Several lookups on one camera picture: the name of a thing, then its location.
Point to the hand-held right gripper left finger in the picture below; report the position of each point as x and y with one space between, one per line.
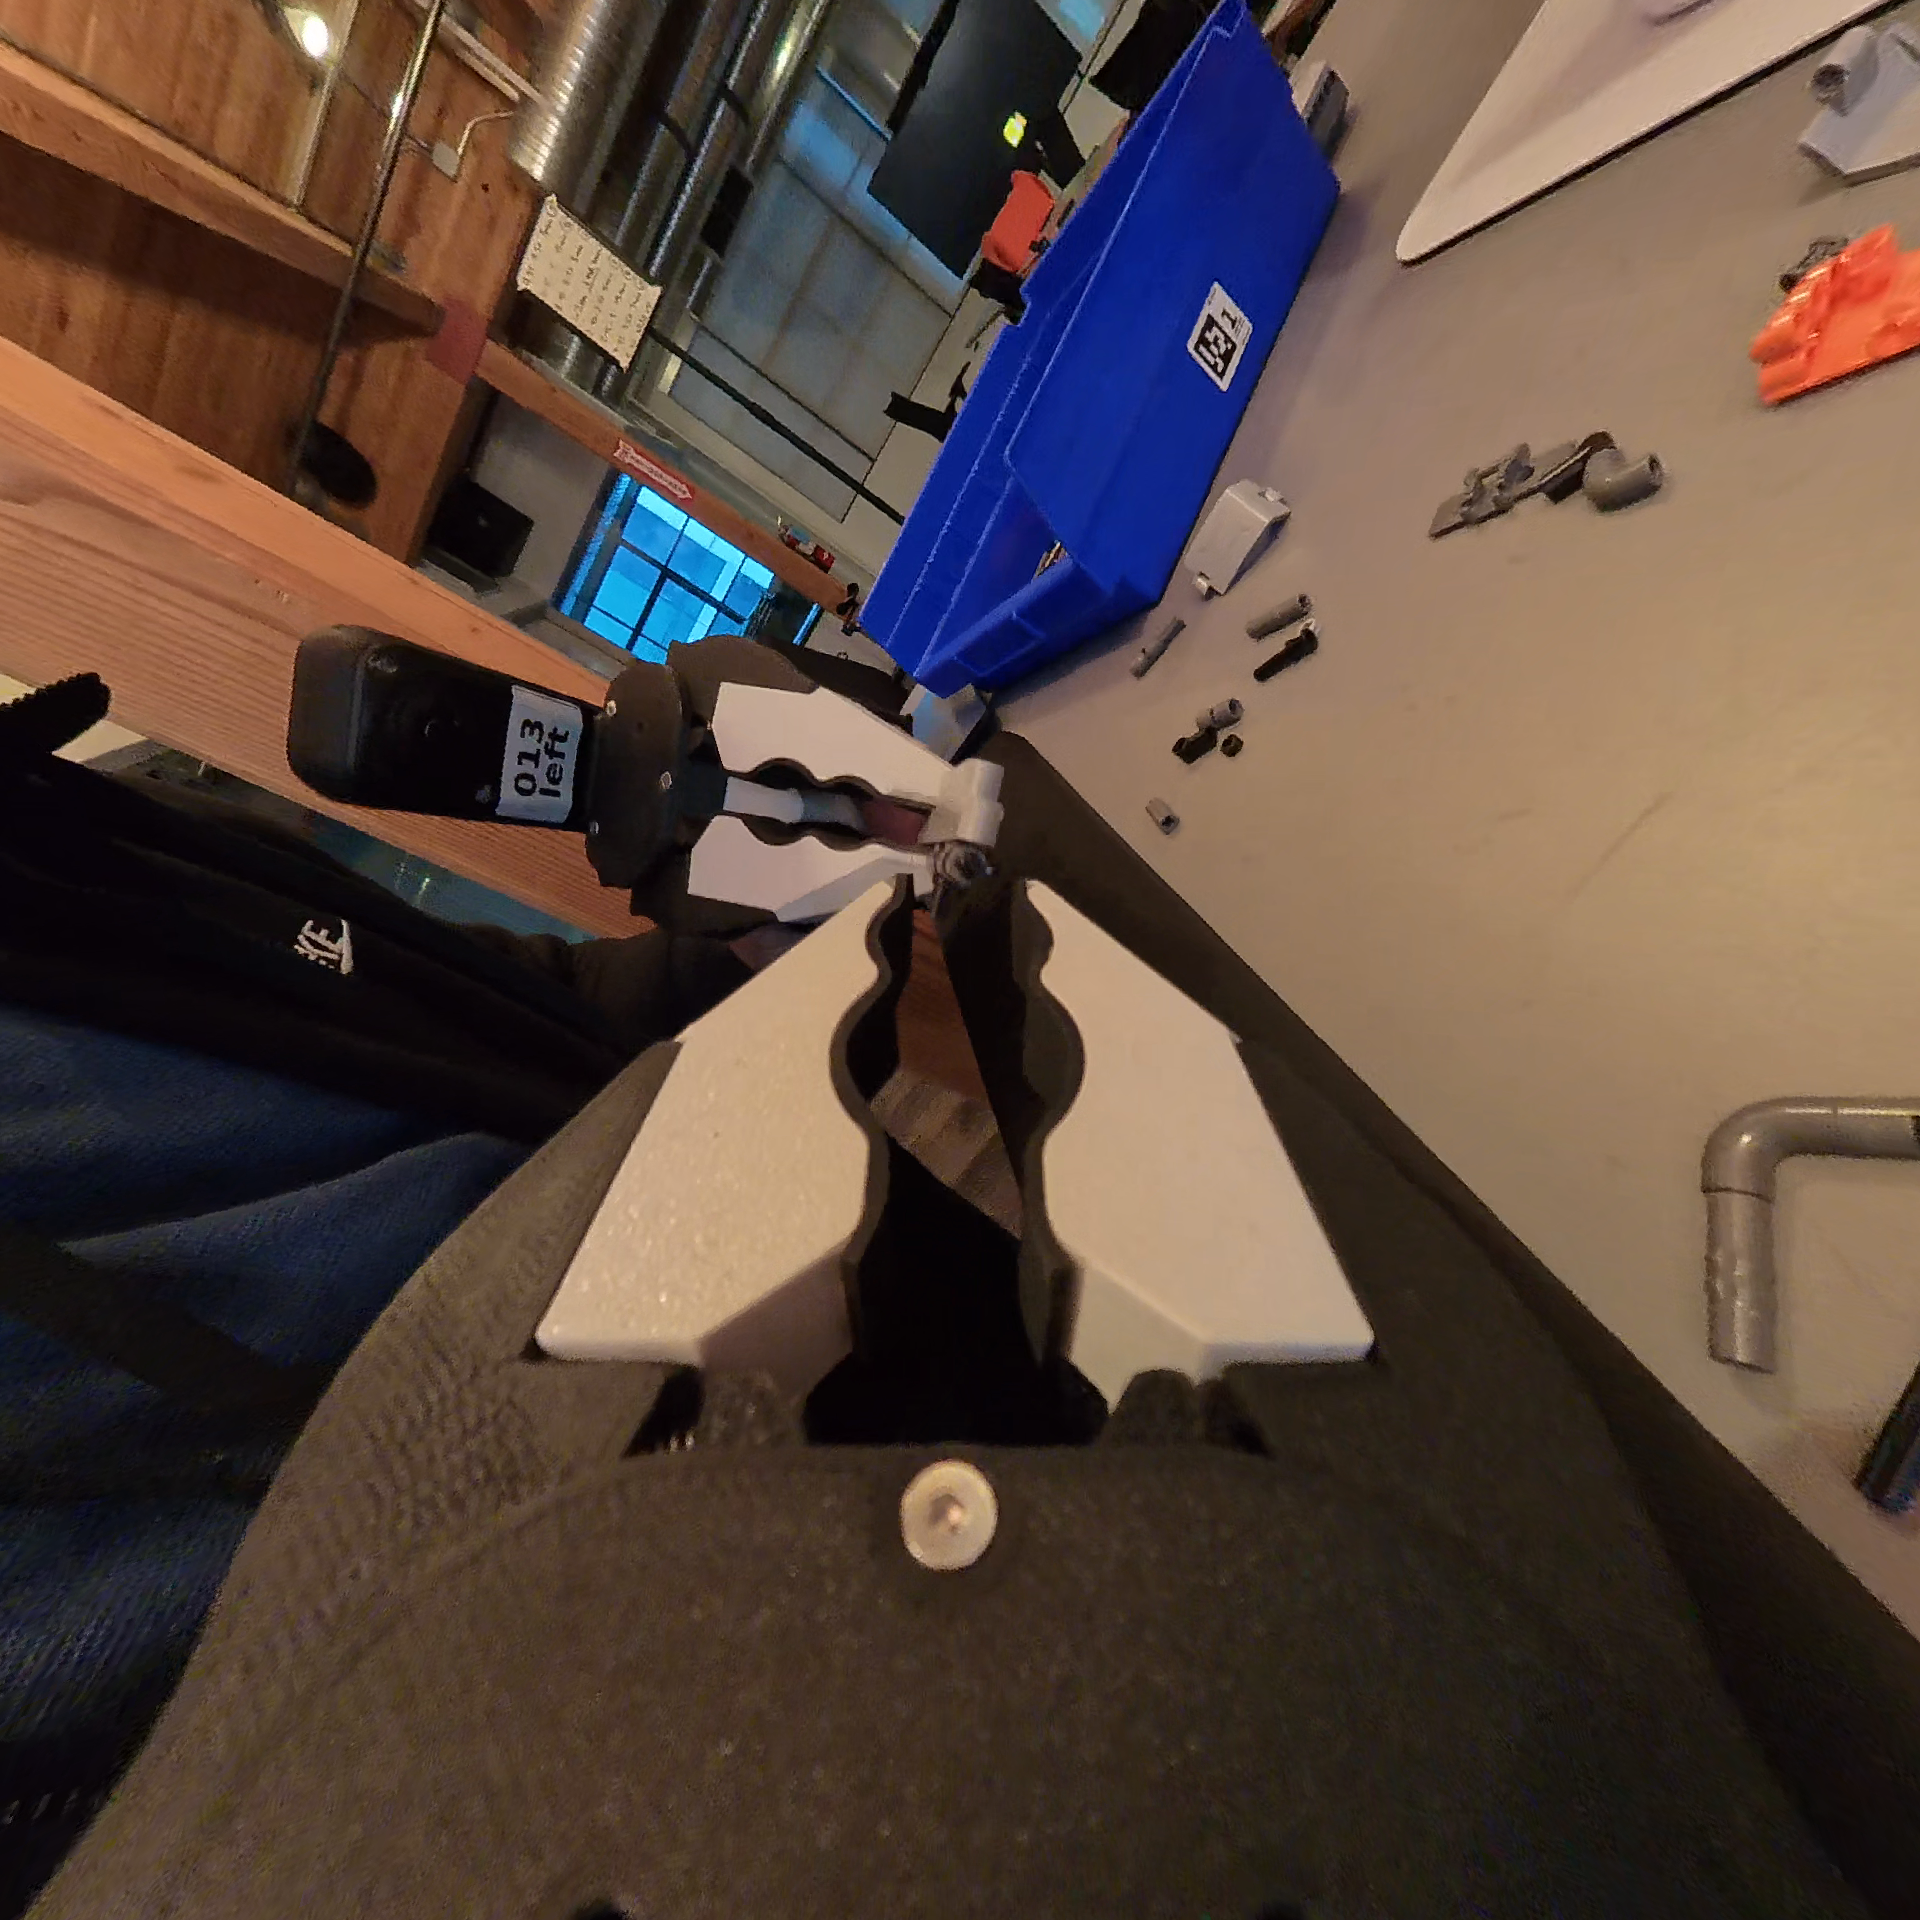
705 1200

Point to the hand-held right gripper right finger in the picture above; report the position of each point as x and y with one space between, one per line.
1214 1200

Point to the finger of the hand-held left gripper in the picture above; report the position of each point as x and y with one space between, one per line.
827 727
797 870

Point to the short black toy pin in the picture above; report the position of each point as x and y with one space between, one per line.
961 866

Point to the grey bent rod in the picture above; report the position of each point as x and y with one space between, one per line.
1740 1200

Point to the blue lit window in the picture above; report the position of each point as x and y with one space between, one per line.
661 579

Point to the wooden beam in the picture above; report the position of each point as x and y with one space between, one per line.
181 599

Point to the black dotted mat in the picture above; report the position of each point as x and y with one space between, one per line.
1501 1275

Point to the dark grey toy tube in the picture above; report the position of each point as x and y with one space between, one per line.
1158 648

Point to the light grey toy block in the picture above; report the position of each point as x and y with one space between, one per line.
1237 534

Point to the grey toy pin sleeve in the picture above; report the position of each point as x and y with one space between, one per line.
1279 617

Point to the black toy bolt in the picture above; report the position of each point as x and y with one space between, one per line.
1289 656

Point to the blue tagged plastic bin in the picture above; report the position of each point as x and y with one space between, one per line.
1142 376

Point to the white paper sheet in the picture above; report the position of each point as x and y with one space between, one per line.
588 282

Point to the red chair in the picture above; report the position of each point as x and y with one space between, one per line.
1020 218

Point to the person's blue garment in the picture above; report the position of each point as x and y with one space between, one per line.
181 1350

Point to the grey flat toy plate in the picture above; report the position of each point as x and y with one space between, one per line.
1484 493

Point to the short black toy axle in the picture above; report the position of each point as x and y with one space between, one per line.
1894 1441

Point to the black toy clip connector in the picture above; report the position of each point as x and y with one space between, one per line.
1575 470

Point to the white rounded board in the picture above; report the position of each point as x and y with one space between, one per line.
1575 106

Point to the orange toy wedge panel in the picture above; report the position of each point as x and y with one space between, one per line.
1852 322

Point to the dark grey small toy connector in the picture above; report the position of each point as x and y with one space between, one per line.
1814 266

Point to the light grey curved toy panel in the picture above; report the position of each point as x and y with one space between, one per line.
1868 119

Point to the black wall screen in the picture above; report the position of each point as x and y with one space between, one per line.
967 136

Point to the silver air duct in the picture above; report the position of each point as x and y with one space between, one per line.
580 90

